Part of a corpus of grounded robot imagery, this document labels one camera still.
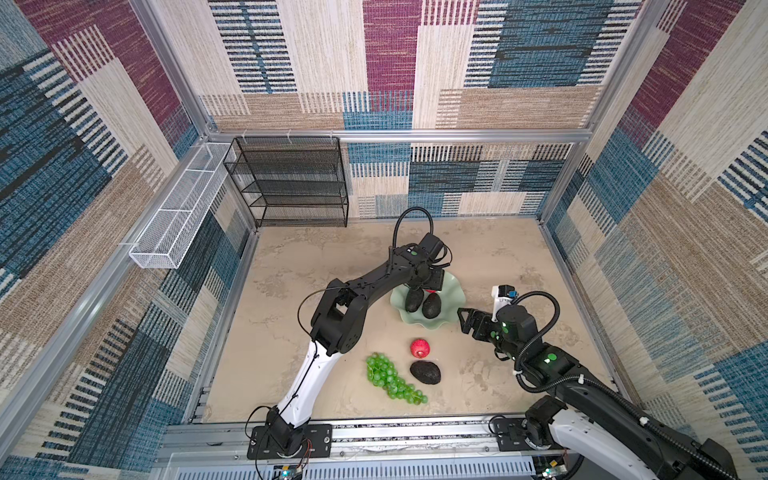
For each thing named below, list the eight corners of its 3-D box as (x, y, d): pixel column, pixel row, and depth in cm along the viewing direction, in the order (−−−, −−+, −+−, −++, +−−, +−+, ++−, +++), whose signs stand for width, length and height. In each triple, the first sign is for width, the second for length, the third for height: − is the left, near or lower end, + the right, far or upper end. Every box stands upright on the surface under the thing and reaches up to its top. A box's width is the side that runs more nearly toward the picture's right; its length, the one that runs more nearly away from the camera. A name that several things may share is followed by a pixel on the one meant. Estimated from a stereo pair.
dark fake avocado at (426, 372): (408, 373, 85) (409, 368, 82) (417, 359, 87) (418, 354, 84) (434, 390, 82) (436, 386, 79) (442, 376, 84) (444, 371, 81)
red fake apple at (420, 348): (417, 361, 86) (418, 357, 83) (409, 348, 88) (409, 344, 86) (431, 353, 87) (432, 348, 85) (422, 340, 90) (423, 335, 87)
